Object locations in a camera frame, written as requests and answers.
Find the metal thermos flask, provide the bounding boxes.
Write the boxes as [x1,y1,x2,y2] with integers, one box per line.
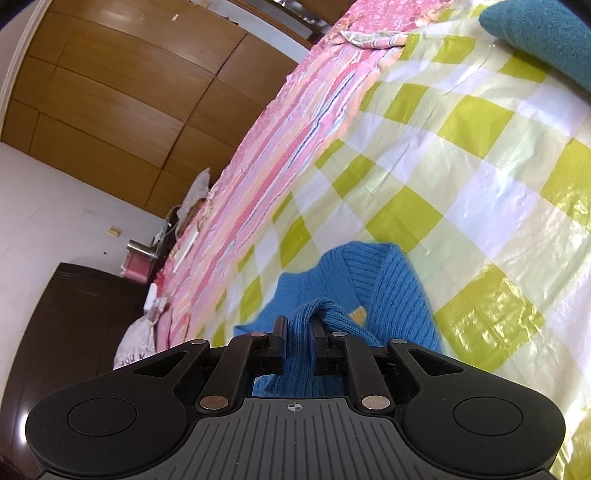
[127,239,158,258]

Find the white flat stick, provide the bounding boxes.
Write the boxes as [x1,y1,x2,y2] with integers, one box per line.
[174,230,200,274]

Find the folded light blue towel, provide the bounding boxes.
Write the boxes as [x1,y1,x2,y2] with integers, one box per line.
[478,0,591,86]

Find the white pillow with pink print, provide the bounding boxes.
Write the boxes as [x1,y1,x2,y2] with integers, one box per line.
[113,316,160,370]

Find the pink floral quilt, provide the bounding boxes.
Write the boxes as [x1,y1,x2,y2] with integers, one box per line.
[318,0,490,49]

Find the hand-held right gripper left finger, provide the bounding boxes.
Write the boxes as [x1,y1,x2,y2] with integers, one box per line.
[113,316,288,413]

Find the pink box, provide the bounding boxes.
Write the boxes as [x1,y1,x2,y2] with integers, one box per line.
[121,251,153,282]

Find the dark wooden headboard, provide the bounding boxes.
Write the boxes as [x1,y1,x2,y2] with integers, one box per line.
[0,262,155,462]

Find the wooden wardrobe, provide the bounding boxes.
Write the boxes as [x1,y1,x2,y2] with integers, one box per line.
[0,0,315,217]

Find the blue striped knitted sweater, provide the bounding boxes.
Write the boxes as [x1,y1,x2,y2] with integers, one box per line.
[233,240,444,398]

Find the plain white pillow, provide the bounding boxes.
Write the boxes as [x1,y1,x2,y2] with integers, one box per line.
[178,168,212,220]

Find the pink striped bed sheet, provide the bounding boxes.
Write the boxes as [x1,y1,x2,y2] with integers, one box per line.
[157,39,411,356]

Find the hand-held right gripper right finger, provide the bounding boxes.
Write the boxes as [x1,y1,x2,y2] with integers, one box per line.
[310,318,462,412]

